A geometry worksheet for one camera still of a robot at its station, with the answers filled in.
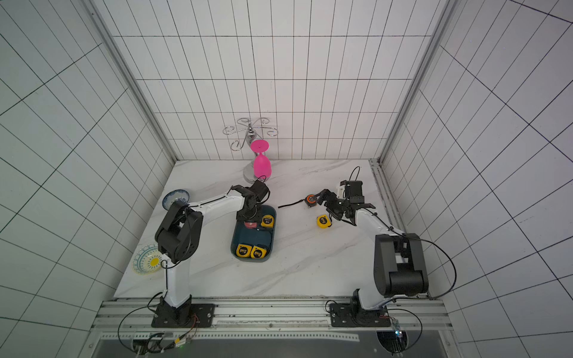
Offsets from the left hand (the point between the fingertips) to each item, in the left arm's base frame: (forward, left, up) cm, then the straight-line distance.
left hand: (249, 222), depth 95 cm
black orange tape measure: (+10, -27, +2) cm, 29 cm away
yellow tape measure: (-13, 0, +1) cm, 13 cm away
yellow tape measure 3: (0, -32, +1) cm, 32 cm away
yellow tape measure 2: (-14, -5, +1) cm, 15 cm away
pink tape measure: (-2, -1, +1) cm, 3 cm away
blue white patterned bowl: (+12, +36, +2) cm, 38 cm away
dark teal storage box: (-6, -5, -1) cm, 8 cm away
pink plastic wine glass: (+19, -5, +17) cm, 26 cm away
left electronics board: (-43, +29, -5) cm, 52 cm away
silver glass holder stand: (+29, 0, +28) cm, 40 cm away
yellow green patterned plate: (-16, +38, -1) cm, 42 cm away
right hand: (+5, -27, +9) cm, 29 cm away
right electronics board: (-41, -52, -1) cm, 66 cm away
